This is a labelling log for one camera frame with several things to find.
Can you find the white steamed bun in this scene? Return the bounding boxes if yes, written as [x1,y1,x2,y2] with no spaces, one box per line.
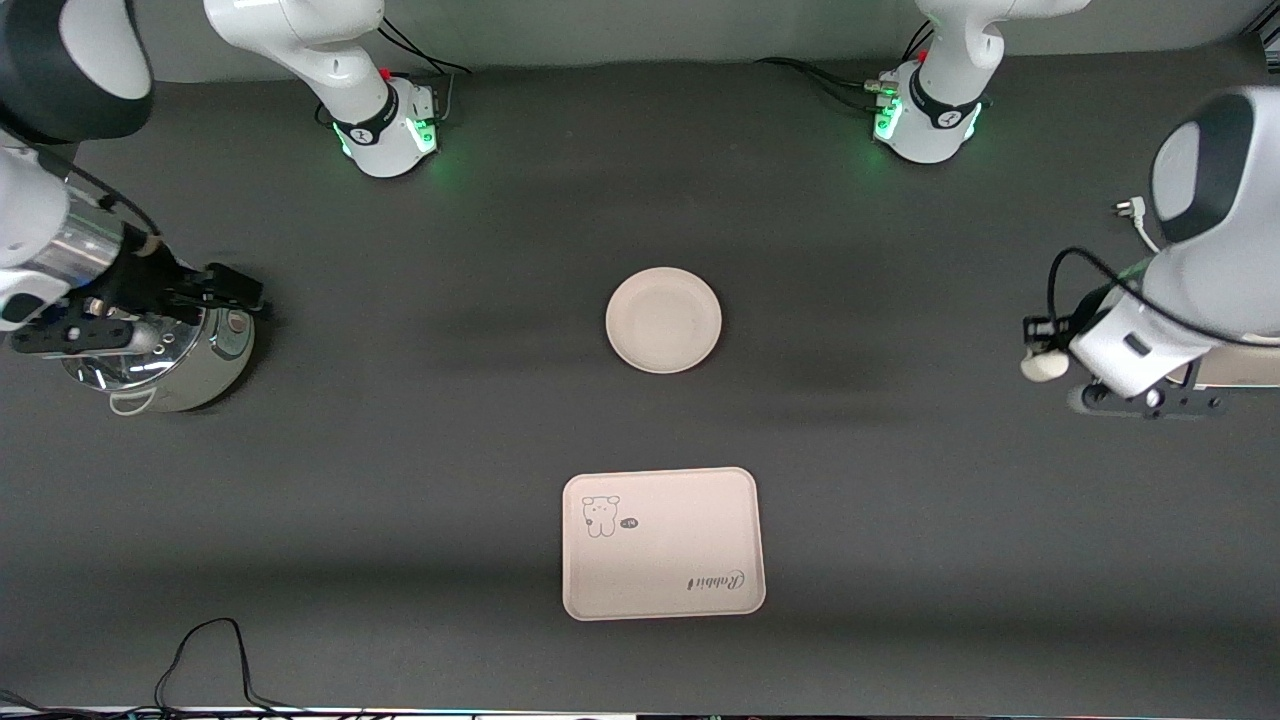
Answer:
[1020,345,1070,384]

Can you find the round beige plate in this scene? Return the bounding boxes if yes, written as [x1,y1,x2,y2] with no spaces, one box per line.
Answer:
[605,266,723,375]

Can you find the beige rabbit print tray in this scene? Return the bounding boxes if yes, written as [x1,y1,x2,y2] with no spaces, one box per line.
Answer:
[562,467,767,622]

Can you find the pale green electric pot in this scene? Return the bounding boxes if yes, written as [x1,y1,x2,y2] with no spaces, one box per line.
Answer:
[60,300,256,416]

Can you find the white flat appliance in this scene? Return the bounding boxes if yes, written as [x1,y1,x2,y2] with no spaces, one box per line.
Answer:
[1165,342,1280,393]

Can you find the dark grey table cover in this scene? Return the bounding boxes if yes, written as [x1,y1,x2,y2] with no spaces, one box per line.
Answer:
[0,40,1280,716]

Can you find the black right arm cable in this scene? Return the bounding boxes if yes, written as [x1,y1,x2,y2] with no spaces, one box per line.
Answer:
[30,143,161,237]

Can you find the white power cable with plug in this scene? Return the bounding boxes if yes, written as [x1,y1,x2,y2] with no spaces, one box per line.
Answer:
[1112,198,1161,256]

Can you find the black looped table cable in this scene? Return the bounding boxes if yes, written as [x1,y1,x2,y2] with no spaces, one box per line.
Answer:
[153,617,301,716]

